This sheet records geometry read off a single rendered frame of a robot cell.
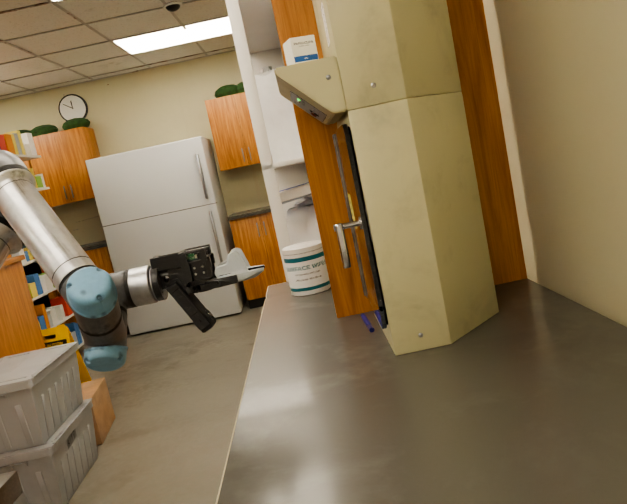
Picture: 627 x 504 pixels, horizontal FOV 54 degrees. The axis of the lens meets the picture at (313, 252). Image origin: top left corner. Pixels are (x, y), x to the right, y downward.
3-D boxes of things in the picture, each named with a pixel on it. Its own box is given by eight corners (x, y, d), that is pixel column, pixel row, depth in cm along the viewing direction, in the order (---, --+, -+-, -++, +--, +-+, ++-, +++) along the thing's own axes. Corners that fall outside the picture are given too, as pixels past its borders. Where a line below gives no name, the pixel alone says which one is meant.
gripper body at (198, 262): (207, 248, 115) (145, 261, 115) (218, 291, 116) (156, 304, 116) (213, 243, 123) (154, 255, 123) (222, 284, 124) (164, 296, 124)
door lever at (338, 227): (369, 264, 119) (368, 262, 122) (360, 216, 118) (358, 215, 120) (342, 270, 119) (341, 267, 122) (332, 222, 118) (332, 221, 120)
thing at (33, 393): (94, 396, 337) (78, 339, 332) (50, 446, 277) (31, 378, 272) (20, 412, 337) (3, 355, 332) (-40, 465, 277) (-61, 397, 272)
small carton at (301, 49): (312, 71, 123) (306, 41, 122) (320, 66, 118) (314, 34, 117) (288, 75, 122) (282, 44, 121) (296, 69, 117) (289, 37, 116)
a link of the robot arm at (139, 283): (134, 310, 117) (144, 301, 125) (157, 305, 117) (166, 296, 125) (124, 272, 115) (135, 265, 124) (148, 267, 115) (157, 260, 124)
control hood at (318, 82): (336, 123, 143) (327, 80, 141) (347, 110, 111) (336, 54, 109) (288, 133, 143) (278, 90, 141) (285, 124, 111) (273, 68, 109)
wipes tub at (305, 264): (330, 282, 200) (321, 237, 198) (333, 290, 187) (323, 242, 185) (291, 290, 200) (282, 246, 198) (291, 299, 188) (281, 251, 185)
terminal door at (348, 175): (369, 296, 148) (336, 131, 142) (387, 330, 118) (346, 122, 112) (366, 297, 148) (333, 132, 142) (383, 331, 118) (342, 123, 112)
